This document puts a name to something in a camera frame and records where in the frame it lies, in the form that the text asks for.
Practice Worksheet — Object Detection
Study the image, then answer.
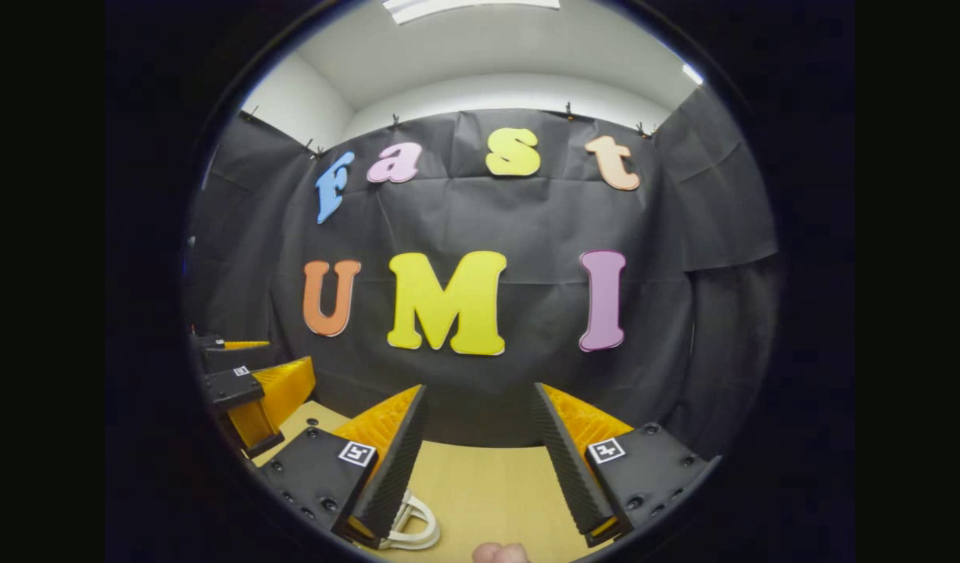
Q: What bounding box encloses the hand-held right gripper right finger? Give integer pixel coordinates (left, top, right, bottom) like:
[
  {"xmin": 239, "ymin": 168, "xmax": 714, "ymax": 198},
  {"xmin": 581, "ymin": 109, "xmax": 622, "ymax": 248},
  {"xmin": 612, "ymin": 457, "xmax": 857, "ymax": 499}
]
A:
[{"xmin": 532, "ymin": 382, "xmax": 723, "ymax": 549}]

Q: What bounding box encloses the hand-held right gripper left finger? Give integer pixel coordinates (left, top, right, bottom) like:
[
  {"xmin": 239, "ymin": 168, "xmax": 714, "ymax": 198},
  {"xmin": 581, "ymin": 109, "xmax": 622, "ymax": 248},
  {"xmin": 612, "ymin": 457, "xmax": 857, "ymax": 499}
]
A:
[{"xmin": 256, "ymin": 383, "xmax": 431, "ymax": 550}]

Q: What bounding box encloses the white suitcase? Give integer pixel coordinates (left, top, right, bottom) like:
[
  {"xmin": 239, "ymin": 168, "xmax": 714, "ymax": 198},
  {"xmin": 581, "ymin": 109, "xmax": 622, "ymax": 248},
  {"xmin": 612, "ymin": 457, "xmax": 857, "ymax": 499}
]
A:
[{"xmin": 377, "ymin": 489, "xmax": 442, "ymax": 551}]

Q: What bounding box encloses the black backdrop cloth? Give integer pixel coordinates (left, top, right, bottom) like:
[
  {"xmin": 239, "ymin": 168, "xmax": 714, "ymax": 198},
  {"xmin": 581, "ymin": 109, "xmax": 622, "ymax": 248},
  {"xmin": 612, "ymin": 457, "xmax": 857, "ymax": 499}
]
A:
[{"xmin": 184, "ymin": 84, "xmax": 779, "ymax": 462}]

